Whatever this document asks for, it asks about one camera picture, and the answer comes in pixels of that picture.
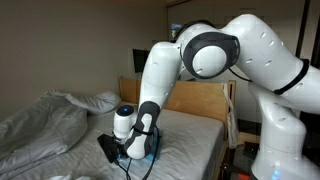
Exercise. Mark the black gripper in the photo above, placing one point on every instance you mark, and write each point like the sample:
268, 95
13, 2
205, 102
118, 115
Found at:
120, 150

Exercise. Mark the blue cloth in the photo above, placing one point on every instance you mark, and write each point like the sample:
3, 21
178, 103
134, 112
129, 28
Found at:
156, 154

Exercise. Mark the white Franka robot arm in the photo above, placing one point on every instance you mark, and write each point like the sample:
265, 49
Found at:
266, 66

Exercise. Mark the grey white pillow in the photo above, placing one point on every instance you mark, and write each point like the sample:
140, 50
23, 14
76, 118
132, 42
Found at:
96, 101

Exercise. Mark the white sheeted mattress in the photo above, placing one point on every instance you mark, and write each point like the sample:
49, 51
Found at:
190, 143

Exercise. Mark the grey crumpled duvet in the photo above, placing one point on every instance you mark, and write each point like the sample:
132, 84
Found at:
36, 130

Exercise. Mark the white hanging bag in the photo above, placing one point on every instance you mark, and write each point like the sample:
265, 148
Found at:
232, 123

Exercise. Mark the red orange object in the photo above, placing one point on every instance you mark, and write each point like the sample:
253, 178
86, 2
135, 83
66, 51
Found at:
243, 176

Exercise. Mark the light wooden plank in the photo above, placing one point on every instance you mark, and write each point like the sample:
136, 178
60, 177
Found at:
248, 137

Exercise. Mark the black vertical pole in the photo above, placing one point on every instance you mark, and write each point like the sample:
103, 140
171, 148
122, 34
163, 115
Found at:
302, 20

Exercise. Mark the black wall monitor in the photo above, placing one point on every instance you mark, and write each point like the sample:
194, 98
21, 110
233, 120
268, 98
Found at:
140, 60

